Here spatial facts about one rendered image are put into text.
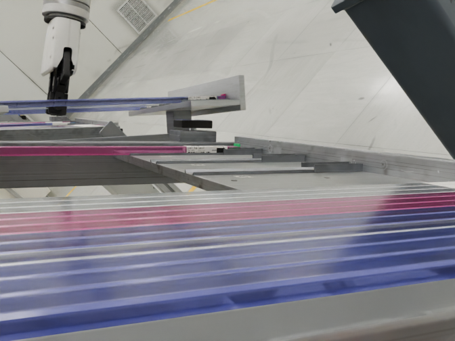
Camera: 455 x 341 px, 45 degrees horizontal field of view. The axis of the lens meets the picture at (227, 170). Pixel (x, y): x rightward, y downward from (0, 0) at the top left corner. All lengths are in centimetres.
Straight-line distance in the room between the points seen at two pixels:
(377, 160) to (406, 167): 4
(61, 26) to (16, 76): 718
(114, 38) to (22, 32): 128
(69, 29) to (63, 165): 34
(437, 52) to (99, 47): 746
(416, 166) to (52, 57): 69
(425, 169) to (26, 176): 51
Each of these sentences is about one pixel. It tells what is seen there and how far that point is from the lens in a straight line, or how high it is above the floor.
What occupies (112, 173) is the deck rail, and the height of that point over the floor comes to 84.
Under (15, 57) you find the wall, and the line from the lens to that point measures 823.
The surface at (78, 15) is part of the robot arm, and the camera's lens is 106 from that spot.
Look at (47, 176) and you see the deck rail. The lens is 78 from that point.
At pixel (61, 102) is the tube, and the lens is 95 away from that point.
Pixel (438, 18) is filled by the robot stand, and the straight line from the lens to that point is 113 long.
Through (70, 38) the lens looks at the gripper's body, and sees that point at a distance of 104.
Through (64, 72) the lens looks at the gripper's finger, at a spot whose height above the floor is 96.
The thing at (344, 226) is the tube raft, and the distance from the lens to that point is 24.
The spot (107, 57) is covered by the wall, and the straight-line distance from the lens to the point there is 842.
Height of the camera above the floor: 103
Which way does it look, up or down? 22 degrees down
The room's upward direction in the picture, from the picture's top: 44 degrees counter-clockwise
